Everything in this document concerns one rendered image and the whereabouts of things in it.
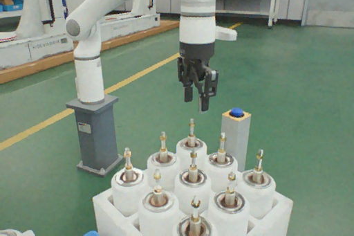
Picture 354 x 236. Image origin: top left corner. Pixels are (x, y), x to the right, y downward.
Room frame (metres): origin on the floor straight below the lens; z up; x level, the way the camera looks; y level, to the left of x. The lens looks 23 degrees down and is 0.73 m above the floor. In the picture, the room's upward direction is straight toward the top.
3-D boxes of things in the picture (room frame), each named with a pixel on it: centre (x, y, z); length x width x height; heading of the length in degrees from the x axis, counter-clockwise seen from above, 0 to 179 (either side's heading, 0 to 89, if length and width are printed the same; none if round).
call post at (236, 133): (0.85, -0.20, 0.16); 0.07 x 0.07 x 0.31; 44
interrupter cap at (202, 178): (0.60, -0.04, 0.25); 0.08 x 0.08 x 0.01
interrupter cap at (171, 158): (0.68, 0.04, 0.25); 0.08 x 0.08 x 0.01
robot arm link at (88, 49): (1.00, 0.33, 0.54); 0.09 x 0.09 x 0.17; 72
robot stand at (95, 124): (1.00, 0.33, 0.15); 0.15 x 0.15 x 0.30; 64
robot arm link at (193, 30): (0.60, -0.06, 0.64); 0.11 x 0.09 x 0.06; 117
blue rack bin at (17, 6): (5.29, 3.08, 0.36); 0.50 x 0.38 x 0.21; 66
